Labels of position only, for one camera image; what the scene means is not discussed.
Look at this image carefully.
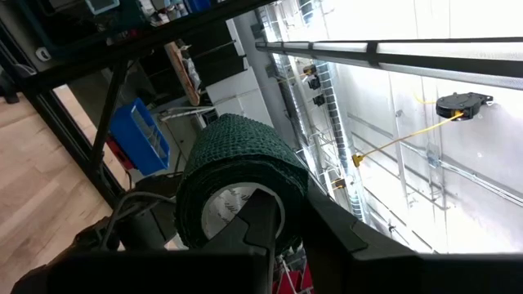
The green elastic bandage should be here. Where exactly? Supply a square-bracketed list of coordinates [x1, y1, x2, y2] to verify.
[174, 113, 310, 256]

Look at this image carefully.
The suspended light rail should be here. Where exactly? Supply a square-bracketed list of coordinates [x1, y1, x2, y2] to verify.
[255, 36, 523, 91]

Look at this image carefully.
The red storage bin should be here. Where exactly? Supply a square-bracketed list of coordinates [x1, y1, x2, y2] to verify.
[272, 255, 315, 294]

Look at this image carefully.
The red and black device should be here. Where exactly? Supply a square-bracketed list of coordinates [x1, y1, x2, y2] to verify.
[105, 136, 136, 171]

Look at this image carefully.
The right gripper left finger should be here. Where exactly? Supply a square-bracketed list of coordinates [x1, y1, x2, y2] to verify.
[11, 188, 283, 294]

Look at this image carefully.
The black ceiling cable reel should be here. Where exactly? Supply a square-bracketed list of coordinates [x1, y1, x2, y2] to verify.
[435, 91, 494, 122]

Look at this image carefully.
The yellow hanging cable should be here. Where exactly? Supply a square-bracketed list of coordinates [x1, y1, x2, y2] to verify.
[351, 112, 465, 168]

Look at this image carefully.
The blue divided parts bin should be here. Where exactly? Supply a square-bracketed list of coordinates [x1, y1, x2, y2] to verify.
[109, 96, 172, 176]

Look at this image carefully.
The silver air duct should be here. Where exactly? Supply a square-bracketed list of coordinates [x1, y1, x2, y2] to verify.
[314, 60, 367, 221]

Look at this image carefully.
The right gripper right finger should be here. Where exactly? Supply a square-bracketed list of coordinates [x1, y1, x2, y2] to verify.
[302, 179, 523, 294]

